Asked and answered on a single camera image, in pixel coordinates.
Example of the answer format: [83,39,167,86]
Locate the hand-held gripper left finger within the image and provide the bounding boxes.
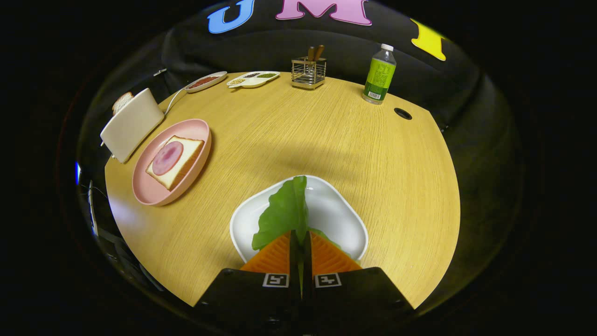
[194,230,302,335]

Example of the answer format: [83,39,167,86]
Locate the black backdrop cloth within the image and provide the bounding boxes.
[75,0,523,299]

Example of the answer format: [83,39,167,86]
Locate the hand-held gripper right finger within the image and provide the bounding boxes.
[301,231,415,335]

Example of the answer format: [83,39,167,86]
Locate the bread slice with ham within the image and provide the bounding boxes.
[146,135,205,191]

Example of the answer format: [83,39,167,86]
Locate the metal wire utensil holder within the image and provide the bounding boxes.
[292,56,327,90]

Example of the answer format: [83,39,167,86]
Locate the round white plate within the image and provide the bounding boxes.
[185,71,228,93]

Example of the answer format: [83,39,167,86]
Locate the green label plastic bottle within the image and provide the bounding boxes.
[362,44,397,105]

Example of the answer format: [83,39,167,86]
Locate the white divided bean dish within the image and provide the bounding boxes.
[227,71,281,89]

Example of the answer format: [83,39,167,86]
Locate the plain bread slice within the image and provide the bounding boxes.
[112,92,135,116]

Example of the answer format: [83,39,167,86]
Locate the white toaster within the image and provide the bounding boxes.
[100,88,165,164]

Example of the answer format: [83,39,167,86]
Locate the white toaster cable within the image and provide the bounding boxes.
[164,87,187,115]

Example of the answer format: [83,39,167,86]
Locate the pink ham slice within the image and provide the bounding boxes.
[152,141,184,176]

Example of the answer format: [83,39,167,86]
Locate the green lettuce leaf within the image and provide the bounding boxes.
[252,175,347,295]

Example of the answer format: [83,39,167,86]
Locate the pink round plate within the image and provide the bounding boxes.
[132,119,212,207]

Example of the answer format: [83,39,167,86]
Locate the white square plate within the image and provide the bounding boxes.
[229,175,369,264]

